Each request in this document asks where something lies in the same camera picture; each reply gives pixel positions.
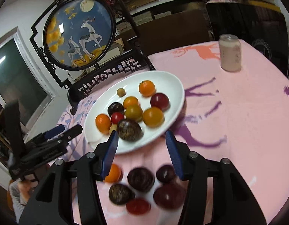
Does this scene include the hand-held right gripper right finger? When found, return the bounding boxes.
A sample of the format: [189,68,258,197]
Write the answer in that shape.
[165,130,268,225]

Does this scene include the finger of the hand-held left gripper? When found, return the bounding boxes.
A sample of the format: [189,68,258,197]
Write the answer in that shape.
[43,125,66,140]
[54,125,83,146]

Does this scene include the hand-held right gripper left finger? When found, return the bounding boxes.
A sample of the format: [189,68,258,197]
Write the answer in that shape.
[19,130,119,225]

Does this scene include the orange tangerine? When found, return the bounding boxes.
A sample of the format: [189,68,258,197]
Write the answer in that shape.
[95,114,112,134]
[105,163,122,183]
[138,80,156,97]

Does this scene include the brown water chestnut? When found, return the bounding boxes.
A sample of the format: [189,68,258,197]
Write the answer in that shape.
[108,183,135,205]
[116,119,144,142]
[107,102,125,117]
[127,167,155,192]

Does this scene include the yellow kumquat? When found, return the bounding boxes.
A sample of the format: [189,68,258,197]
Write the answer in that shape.
[123,96,139,108]
[125,104,143,122]
[142,107,164,128]

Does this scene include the dark red plum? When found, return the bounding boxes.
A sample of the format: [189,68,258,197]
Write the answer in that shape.
[156,164,176,184]
[150,93,170,111]
[153,184,186,209]

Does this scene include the white plate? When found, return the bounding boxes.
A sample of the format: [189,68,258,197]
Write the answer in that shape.
[84,70,185,155]

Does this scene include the person's left forearm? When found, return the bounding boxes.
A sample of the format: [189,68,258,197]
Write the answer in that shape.
[8,179,30,218]

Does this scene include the person's left hand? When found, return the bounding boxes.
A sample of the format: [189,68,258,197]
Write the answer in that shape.
[17,169,42,204]

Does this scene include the small red tomato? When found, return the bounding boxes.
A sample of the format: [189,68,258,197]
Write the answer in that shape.
[126,198,151,215]

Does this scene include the white framed window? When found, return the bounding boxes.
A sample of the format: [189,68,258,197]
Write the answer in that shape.
[0,31,57,134]

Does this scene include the pink printed tablecloth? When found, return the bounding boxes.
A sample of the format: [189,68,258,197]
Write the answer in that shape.
[47,40,289,225]

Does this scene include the pale drink can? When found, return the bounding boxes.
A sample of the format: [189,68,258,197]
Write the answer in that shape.
[219,34,242,72]

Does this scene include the brown wooden board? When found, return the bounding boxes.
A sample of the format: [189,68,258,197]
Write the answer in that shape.
[134,9,214,55]

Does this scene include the black chair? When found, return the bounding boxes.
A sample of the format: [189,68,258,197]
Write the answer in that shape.
[205,1,289,59]

